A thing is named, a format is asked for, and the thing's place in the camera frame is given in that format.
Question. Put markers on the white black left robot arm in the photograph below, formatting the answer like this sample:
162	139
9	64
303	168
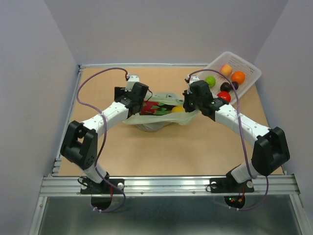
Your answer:
80	144

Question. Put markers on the red dragon fruit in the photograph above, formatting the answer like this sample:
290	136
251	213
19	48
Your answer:
153	108

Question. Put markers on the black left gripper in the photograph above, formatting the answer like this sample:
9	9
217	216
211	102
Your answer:
119	91

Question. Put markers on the green apple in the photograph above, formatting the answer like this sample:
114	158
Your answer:
211	81

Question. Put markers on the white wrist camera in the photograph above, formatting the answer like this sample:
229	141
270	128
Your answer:
132	79
191	79

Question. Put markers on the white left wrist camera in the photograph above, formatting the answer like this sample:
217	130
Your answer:
132	79

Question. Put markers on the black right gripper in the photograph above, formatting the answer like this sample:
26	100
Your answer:
189	107

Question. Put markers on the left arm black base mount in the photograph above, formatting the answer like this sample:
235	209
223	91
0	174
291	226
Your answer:
89	187

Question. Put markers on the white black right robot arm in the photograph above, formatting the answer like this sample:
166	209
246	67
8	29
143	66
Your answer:
270	148

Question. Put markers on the pale green plastic bag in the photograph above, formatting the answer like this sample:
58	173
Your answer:
153	123

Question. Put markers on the yellow lemon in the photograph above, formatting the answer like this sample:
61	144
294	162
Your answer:
177	109

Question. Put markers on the red tomato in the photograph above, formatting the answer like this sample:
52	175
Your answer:
224	95

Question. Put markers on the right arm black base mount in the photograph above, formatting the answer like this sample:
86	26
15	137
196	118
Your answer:
227	185

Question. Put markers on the peach fruit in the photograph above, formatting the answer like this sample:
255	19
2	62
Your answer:
226	70

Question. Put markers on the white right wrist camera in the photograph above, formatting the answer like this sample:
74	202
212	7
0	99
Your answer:
191	79

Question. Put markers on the orange fruit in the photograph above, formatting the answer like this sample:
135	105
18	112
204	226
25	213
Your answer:
238	76

